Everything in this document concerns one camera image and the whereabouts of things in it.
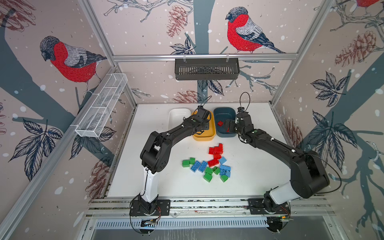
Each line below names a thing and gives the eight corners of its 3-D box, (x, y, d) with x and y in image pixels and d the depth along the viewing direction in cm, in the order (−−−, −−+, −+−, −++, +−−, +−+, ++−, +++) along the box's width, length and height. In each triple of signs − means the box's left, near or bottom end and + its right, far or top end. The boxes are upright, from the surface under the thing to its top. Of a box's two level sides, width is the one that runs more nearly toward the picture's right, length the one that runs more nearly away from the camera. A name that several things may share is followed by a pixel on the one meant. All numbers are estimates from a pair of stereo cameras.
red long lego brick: (208, 154, 94) (209, 153, 92) (208, 144, 99) (208, 143, 97) (223, 154, 94) (224, 153, 92) (222, 144, 99) (222, 143, 97)
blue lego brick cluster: (219, 175, 86) (219, 173, 84) (220, 166, 89) (220, 164, 87) (230, 177, 85) (231, 175, 83) (230, 168, 88) (231, 166, 86)
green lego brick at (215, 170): (204, 174, 86) (205, 173, 84) (204, 167, 89) (204, 166, 87) (220, 174, 86) (220, 173, 84) (219, 167, 89) (219, 166, 87)
